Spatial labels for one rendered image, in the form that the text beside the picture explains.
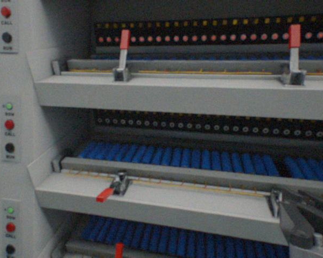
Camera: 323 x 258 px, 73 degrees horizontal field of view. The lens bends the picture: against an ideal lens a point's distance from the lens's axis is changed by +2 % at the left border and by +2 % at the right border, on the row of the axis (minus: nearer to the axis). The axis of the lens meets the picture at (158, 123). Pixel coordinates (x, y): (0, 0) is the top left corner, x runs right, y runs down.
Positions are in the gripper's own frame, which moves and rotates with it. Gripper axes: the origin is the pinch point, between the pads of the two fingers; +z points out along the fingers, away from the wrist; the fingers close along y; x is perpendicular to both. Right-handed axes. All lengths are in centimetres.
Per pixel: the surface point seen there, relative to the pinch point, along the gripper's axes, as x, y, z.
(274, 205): -1.9, -1.0, 7.3
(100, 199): -2.7, -26.5, 0.4
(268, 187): 0.1, -0.8, 10.9
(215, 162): 3.1, -9.5, 14.8
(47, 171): -1.3, -42.3, 9.0
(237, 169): 2.3, -5.6, 13.7
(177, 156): 3.5, -17.2, 15.5
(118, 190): -3.0, -26.7, 7.9
